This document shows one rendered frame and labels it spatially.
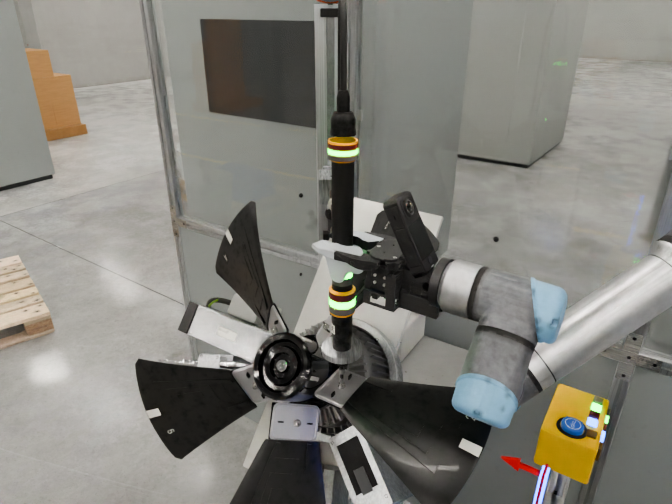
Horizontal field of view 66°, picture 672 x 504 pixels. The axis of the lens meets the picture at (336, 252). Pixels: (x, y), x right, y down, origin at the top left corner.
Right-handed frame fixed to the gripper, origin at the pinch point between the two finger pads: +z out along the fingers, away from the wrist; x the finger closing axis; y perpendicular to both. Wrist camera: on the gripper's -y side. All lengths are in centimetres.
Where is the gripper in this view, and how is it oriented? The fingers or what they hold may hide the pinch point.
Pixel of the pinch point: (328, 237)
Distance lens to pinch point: 80.9
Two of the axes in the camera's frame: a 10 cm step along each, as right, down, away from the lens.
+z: -8.4, -2.4, 4.9
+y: -0.1, 9.0, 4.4
